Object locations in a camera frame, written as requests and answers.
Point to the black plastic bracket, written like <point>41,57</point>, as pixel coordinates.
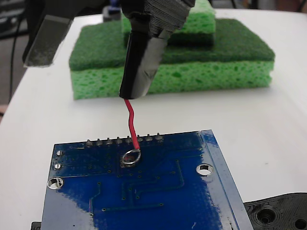
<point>275,210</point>

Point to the small green scouring sponge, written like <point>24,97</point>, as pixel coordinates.
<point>199,21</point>

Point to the large green scouring sponge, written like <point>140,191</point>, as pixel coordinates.
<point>192,72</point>

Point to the blue and white background object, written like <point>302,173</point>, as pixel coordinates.
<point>112,10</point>

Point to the blue printed circuit board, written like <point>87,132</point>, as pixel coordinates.
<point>148,191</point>

